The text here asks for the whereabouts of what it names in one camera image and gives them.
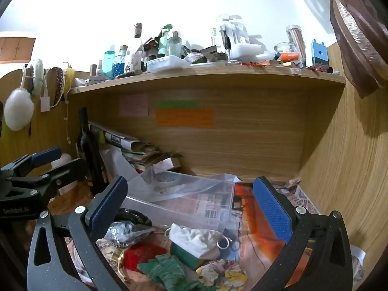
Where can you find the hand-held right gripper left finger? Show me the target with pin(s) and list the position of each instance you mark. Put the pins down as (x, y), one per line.
(107, 201)

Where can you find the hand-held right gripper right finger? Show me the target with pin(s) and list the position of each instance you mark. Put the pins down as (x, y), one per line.
(271, 210)

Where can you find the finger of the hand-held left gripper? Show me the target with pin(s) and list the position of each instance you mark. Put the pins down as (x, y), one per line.
(65, 174)
(45, 156)

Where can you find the clear plastic container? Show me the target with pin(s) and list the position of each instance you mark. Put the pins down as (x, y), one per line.
(182, 198)

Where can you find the white cloth pouch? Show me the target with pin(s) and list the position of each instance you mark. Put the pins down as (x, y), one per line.
(195, 239)

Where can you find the light green knitted cloth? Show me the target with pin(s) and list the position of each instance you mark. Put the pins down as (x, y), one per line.
(165, 271)

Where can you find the white cup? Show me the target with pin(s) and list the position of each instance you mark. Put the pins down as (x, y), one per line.
(62, 160)

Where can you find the newspaper sheet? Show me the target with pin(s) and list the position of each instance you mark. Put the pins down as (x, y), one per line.
(303, 200)

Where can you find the dark glass wine bottle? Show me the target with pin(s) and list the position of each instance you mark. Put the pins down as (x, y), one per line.
(88, 148)

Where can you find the silver foil bag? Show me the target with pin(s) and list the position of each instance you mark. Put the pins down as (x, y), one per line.
(124, 232)

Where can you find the white paper sheet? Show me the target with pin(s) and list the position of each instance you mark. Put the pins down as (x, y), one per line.
(116, 162)

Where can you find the white paper tag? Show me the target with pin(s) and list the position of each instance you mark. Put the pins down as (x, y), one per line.
(45, 103)

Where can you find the white fluffy puff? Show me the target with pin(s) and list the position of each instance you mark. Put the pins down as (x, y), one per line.
(18, 110)

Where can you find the stack of newspapers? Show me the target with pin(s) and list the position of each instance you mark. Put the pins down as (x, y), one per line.
(133, 150)

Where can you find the red mesh cloth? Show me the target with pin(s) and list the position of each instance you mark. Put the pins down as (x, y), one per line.
(136, 254)

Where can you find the clear tape roll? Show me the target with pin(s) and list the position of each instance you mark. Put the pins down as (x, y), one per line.
(165, 179)

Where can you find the brown patterned headband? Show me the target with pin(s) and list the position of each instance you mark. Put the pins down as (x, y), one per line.
(59, 85)

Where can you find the yellow floral cloth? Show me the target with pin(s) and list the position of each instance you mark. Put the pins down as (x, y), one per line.
(225, 275)

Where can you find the yellow mesh band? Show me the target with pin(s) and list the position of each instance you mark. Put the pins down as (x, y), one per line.
(70, 77)

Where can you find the white fluffy scrunchie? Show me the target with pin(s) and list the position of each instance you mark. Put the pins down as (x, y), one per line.
(38, 72)

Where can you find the pink sticky note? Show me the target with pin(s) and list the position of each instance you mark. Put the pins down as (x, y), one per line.
(133, 105)

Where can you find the cardboard tube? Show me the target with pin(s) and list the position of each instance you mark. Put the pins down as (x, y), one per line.
(93, 69)

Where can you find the orange sticky note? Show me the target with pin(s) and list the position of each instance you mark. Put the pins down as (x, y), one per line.
(185, 117)

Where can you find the teal liquid bottle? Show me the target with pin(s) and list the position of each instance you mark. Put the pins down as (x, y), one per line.
(108, 60)

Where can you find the brown stick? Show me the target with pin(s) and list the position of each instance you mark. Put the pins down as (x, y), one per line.
(128, 73)

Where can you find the blue bead jar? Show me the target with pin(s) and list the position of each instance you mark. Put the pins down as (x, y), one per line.
(120, 63)

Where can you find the green sticky note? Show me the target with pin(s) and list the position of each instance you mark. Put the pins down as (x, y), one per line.
(177, 104)

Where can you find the wooden shelf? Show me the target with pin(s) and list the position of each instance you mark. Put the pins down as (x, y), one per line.
(212, 77)

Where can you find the clear lidded plastic box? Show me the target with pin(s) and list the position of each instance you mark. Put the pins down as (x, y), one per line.
(168, 63)

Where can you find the cork topped glass bottle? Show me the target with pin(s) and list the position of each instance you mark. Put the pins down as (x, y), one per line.
(138, 36)

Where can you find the orange tube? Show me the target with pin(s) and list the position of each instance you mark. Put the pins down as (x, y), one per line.
(288, 57)

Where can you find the white plastic box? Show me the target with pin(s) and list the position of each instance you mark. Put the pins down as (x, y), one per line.
(246, 51)

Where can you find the short glass jar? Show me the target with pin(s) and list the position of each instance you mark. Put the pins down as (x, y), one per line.
(284, 49)

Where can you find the blue box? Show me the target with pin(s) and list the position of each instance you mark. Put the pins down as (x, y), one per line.
(319, 54)

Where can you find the green capped spray bottle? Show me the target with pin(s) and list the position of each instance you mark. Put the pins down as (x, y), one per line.
(164, 41)

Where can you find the clear glass bottle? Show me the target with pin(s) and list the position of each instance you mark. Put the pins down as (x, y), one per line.
(174, 45)

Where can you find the tall clear jar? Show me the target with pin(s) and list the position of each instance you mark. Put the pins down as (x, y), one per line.
(295, 36)

